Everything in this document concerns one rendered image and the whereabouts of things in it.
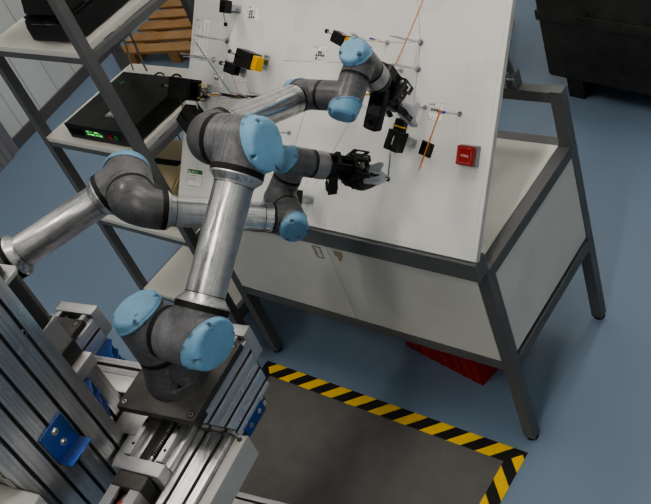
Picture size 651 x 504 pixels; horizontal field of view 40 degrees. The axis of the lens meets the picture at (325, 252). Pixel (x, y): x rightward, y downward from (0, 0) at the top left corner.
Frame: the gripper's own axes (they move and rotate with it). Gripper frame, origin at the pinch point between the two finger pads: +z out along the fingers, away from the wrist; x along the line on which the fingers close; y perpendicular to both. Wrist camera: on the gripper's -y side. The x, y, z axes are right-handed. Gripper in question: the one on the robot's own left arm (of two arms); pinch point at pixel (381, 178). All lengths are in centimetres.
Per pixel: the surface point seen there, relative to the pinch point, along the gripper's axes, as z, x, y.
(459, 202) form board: 14.1, -11.5, 13.5
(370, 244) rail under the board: 6.2, -12.3, -17.4
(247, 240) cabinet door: 0, 12, -77
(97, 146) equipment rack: -45, 51, -97
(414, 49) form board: 4.2, 31.7, 18.1
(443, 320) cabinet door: 35, -32, -24
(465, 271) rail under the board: 18.1, -28.5, 6.6
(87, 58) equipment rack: -62, 58, -56
